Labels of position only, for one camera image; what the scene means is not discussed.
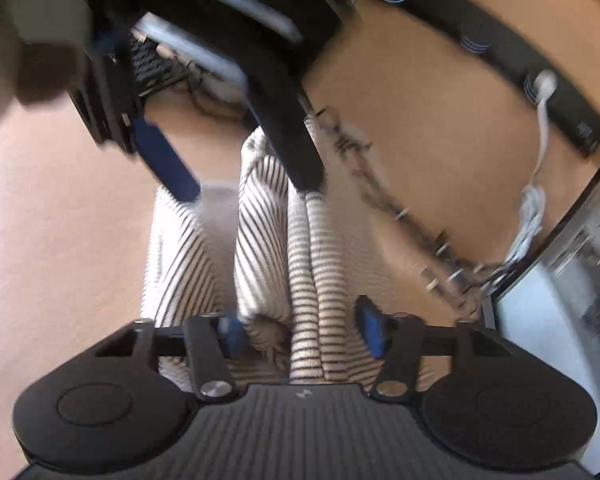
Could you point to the white computer case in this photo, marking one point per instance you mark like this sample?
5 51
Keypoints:
570 285

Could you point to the black keyboard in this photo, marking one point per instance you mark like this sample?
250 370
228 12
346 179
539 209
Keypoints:
152 67

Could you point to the black power strip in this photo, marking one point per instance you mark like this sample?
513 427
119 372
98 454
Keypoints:
490 35

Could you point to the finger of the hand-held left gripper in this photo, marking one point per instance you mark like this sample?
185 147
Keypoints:
167 165
290 135

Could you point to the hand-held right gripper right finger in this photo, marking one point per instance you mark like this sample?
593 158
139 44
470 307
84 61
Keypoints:
372 330

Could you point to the striped knit garment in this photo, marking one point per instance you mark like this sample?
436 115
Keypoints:
270 240

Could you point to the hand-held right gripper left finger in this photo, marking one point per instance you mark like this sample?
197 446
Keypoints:
235 337

